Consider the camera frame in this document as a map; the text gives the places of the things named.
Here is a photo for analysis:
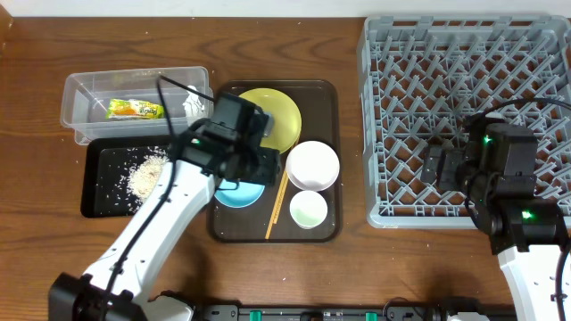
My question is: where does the light blue bowl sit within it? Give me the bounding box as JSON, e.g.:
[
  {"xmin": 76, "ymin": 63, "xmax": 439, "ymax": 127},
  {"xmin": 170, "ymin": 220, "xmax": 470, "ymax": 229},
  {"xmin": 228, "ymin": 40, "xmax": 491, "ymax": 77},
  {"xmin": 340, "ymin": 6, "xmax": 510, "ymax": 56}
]
[{"xmin": 214, "ymin": 180, "xmax": 265, "ymax": 209}]

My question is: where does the pile of rice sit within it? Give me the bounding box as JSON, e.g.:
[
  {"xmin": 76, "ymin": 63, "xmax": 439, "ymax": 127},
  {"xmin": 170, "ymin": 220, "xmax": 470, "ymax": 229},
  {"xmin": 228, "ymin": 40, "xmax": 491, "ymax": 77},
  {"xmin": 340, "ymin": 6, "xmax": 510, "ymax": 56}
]
[{"xmin": 103, "ymin": 146, "xmax": 169, "ymax": 216}]

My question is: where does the pale green cup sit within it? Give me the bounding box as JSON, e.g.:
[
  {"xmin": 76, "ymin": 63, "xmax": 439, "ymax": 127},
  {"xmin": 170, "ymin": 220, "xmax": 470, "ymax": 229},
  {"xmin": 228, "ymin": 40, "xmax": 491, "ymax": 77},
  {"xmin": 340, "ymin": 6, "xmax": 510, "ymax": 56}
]
[{"xmin": 289, "ymin": 191, "xmax": 328, "ymax": 229}]

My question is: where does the yellow green snack wrapper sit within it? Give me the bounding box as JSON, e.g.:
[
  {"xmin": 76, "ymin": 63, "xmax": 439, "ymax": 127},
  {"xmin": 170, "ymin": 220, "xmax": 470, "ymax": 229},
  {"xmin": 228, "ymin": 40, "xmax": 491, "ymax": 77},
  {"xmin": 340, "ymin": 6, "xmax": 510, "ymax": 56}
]
[{"xmin": 106, "ymin": 99, "xmax": 164, "ymax": 119}]

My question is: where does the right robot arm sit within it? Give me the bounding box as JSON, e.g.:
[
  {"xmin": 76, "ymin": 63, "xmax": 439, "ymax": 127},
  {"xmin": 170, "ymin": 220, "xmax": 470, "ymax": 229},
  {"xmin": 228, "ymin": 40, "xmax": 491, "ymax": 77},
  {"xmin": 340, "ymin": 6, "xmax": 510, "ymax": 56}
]
[{"xmin": 421, "ymin": 112, "xmax": 570, "ymax": 320}]

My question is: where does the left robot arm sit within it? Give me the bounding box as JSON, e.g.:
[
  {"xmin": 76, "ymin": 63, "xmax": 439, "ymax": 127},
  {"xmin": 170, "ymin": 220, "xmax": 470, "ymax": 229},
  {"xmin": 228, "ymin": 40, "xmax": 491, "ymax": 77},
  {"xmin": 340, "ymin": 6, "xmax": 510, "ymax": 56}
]
[{"xmin": 48, "ymin": 93, "xmax": 279, "ymax": 320}]

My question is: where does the grey dishwasher rack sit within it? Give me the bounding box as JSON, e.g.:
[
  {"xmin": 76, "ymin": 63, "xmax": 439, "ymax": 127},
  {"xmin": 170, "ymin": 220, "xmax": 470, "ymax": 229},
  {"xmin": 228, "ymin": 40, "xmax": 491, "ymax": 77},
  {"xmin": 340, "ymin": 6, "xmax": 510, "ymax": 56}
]
[{"xmin": 357, "ymin": 15, "xmax": 570, "ymax": 229}]

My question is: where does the crumpled white tissue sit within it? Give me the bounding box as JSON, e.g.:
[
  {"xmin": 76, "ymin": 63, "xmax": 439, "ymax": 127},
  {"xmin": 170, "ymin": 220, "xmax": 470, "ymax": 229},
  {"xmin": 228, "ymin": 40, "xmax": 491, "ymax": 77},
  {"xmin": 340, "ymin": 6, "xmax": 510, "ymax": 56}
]
[{"xmin": 183, "ymin": 86, "xmax": 207, "ymax": 119}]

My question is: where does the yellow plate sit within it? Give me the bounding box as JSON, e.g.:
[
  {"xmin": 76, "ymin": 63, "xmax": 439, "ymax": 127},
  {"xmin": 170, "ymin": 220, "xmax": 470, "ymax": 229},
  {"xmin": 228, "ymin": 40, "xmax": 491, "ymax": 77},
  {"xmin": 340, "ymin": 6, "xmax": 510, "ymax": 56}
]
[{"xmin": 239, "ymin": 88, "xmax": 302, "ymax": 153}]

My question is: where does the wooden chopsticks pair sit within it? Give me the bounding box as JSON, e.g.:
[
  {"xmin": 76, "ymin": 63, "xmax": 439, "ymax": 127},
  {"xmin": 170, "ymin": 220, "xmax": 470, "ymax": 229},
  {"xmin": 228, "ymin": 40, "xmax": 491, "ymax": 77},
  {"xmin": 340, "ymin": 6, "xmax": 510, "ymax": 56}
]
[{"xmin": 265, "ymin": 169, "xmax": 289, "ymax": 240}]

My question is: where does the clear plastic bin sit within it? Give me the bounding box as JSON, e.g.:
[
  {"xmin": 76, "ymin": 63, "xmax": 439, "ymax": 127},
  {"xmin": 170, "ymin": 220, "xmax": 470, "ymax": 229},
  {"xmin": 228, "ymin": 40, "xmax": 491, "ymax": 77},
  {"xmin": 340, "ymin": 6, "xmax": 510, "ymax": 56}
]
[{"xmin": 60, "ymin": 66, "xmax": 213, "ymax": 145}]

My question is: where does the brown serving tray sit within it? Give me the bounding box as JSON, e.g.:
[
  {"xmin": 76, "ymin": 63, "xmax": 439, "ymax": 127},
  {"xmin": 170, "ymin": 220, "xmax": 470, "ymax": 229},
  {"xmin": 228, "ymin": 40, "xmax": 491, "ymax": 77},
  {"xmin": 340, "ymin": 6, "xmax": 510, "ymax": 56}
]
[{"xmin": 207, "ymin": 79, "xmax": 343, "ymax": 243}]

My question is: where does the black tray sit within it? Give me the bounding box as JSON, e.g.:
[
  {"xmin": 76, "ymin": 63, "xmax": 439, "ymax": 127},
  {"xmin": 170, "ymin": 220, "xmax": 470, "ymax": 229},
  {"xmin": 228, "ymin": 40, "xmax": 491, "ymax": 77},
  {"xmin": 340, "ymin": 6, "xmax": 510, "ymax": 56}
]
[{"xmin": 80, "ymin": 136, "xmax": 170, "ymax": 218}]

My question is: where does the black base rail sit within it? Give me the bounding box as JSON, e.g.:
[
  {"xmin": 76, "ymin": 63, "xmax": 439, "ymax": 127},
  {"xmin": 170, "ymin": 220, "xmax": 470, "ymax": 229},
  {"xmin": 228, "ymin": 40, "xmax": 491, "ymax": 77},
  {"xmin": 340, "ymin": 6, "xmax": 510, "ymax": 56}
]
[{"xmin": 146, "ymin": 297, "xmax": 518, "ymax": 321}]

